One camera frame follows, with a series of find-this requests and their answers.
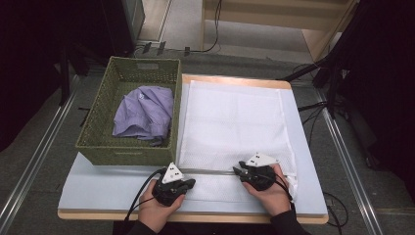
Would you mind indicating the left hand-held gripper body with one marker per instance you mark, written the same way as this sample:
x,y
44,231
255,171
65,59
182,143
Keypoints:
x,y
172,174

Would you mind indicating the purple shirt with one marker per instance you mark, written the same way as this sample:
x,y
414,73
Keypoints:
x,y
143,111

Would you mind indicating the black floor tape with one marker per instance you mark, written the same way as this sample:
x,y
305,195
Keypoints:
x,y
85,119

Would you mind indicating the black metal stand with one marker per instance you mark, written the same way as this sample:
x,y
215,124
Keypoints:
x,y
332,88

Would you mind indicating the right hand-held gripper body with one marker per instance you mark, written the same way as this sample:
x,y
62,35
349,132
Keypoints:
x,y
261,160

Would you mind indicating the wooden shelf unit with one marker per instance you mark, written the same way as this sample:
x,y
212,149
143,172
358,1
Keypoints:
x,y
254,19

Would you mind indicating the white table mat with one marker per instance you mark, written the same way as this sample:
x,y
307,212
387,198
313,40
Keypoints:
x,y
107,189

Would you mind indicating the metal floor rail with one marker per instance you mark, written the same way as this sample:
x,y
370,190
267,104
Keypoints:
x,y
341,147
39,150

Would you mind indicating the dark curtain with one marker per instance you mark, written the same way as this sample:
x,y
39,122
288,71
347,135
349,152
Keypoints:
x,y
26,65
385,81

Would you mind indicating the green woven basket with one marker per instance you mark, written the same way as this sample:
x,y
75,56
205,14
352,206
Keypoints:
x,y
98,130

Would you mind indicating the person's left hand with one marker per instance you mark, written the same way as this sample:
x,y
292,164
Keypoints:
x,y
153,212

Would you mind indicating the black cabinet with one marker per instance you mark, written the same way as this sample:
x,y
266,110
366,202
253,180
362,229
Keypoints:
x,y
114,26

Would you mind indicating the white mesh laundry bag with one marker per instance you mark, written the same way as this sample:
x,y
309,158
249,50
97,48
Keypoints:
x,y
228,130

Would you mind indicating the person's right hand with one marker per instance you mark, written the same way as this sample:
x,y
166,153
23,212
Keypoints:
x,y
274,202

